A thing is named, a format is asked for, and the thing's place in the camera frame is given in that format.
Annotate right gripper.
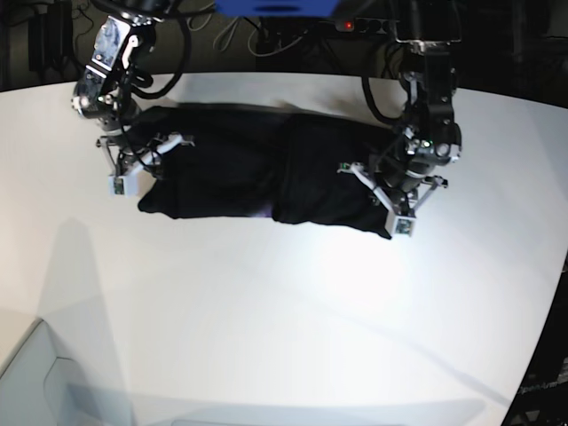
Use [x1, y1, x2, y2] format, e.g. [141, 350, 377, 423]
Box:
[99, 123, 169, 178]

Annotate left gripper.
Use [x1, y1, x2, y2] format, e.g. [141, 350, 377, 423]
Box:
[367, 152, 444, 204]

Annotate black t-shirt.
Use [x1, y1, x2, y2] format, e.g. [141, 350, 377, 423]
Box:
[127, 106, 392, 237]

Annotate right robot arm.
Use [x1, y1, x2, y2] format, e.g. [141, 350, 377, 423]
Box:
[71, 1, 192, 179]

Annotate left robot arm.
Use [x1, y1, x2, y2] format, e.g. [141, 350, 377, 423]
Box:
[361, 1, 462, 209]

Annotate blue box overhead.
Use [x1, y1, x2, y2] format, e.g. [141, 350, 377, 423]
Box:
[215, 0, 340, 17]

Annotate black power strip red switch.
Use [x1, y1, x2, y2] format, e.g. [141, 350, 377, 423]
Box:
[334, 18, 391, 36]

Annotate white cable loops on floor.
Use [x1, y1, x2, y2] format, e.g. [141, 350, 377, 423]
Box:
[185, 8, 303, 58]

